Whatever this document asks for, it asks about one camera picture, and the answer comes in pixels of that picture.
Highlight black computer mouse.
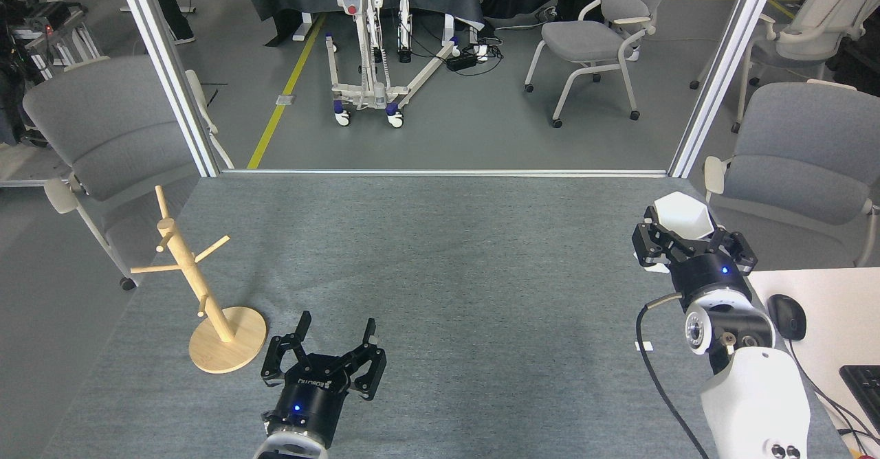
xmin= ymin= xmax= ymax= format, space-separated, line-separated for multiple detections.
xmin=767 ymin=294 xmax=807 ymax=342

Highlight silver table edge rail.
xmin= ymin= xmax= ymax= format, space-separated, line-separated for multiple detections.
xmin=221 ymin=168 xmax=669 ymax=178

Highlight grey chair with white frame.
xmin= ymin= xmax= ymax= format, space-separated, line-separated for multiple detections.
xmin=23 ymin=56 xmax=234 ymax=291
xmin=524 ymin=0 xmax=678 ymax=128
xmin=703 ymin=80 xmax=880 ymax=267

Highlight wooden cup rack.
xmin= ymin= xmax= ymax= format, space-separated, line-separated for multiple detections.
xmin=131 ymin=185 xmax=267 ymax=374

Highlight white faceted cup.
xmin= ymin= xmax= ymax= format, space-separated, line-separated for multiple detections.
xmin=646 ymin=192 xmax=716 ymax=274

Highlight black keyboard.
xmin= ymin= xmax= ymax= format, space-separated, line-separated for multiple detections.
xmin=839 ymin=365 xmax=880 ymax=436

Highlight white-backed grey chair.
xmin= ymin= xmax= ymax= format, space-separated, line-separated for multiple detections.
xmin=690 ymin=0 xmax=880 ymax=133

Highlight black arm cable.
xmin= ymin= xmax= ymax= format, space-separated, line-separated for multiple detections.
xmin=636 ymin=293 xmax=709 ymax=459

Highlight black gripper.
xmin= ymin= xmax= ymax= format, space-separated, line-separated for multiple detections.
xmin=632 ymin=205 xmax=758 ymax=303
xmin=261 ymin=311 xmax=387 ymax=447

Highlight black mouse cable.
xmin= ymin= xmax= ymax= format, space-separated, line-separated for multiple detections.
xmin=787 ymin=339 xmax=880 ymax=446

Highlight person's legs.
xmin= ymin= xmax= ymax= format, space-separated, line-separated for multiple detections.
xmin=143 ymin=0 xmax=197 ymax=45

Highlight white desk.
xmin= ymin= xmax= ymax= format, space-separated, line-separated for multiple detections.
xmin=746 ymin=267 xmax=880 ymax=459

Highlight metal equipment rack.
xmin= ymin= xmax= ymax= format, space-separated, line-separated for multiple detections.
xmin=0 ymin=0 xmax=104 ymax=147

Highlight silver post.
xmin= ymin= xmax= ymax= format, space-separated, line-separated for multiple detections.
xmin=668 ymin=0 xmax=784 ymax=179
xmin=111 ymin=0 xmax=222 ymax=178

